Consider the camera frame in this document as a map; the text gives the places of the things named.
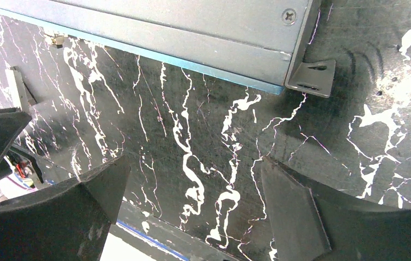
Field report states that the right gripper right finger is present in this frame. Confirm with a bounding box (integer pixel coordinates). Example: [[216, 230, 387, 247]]
[[261, 157, 411, 260]]

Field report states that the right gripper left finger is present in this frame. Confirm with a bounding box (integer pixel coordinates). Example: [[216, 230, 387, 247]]
[[0, 156, 130, 260]]

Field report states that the small silver plug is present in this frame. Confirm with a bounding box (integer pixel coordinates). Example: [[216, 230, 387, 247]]
[[45, 34, 65, 49]]

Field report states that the large teal network switch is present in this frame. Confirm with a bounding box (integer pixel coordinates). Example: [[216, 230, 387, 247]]
[[0, 1, 335, 98]]

